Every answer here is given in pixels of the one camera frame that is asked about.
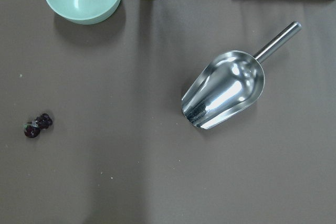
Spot steel ice scoop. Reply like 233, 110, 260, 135
181, 21, 302, 130

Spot dark cherries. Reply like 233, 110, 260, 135
24, 113, 53, 138

